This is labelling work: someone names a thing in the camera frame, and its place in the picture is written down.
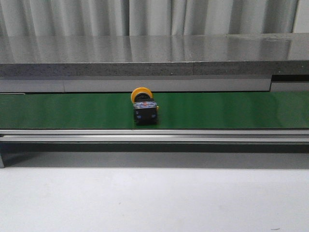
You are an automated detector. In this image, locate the yellow push button switch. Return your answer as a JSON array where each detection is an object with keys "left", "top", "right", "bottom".
[{"left": 131, "top": 87, "right": 158, "bottom": 125}]

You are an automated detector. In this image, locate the green conveyor belt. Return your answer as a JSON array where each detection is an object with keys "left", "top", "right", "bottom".
[{"left": 0, "top": 91, "right": 309, "bottom": 129}]

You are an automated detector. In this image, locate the grey stone counter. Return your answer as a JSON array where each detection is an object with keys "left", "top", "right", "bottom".
[{"left": 0, "top": 32, "right": 309, "bottom": 94}]

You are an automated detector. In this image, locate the white curtain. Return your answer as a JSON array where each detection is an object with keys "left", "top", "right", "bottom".
[{"left": 0, "top": 0, "right": 298, "bottom": 36}]

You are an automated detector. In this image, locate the aluminium conveyor frame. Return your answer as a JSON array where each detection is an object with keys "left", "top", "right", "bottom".
[{"left": 0, "top": 125, "right": 309, "bottom": 169}]

